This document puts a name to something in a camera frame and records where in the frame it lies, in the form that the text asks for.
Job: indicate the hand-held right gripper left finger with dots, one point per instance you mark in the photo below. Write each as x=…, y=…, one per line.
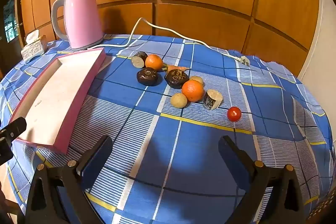
x=94, y=158

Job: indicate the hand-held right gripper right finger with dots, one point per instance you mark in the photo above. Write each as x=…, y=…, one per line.
x=231, y=158

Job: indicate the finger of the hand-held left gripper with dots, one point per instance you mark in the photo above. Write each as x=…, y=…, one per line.
x=15, y=128

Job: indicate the red tomato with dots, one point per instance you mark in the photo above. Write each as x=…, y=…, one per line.
x=234, y=114

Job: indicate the pink shallow tray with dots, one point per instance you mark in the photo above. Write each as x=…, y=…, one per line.
x=52, y=98

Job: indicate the orange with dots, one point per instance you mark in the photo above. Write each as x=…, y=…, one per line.
x=154, y=62
x=193, y=91

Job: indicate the small tan round fruit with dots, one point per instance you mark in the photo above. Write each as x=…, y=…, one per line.
x=197, y=79
x=179, y=100

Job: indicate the small carrot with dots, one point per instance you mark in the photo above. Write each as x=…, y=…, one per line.
x=176, y=68

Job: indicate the blue checked tablecloth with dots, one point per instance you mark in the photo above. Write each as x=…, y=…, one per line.
x=183, y=148

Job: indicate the silver embossed tissue box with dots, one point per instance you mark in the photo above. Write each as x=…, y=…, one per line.
x=34, y=50

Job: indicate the white tissue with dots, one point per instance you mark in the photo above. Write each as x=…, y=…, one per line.
x=32, y=36

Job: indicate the woven rattan seat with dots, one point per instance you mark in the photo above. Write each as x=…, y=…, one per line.
x=321, y=209

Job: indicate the dark door with glass pane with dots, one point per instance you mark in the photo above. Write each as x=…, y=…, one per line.
x=9, y=22

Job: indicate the grey kettle base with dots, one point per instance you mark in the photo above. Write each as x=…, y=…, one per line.
x=89, y=45

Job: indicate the pink electric kettle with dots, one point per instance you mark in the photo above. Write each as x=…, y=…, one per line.
x=81, y=19

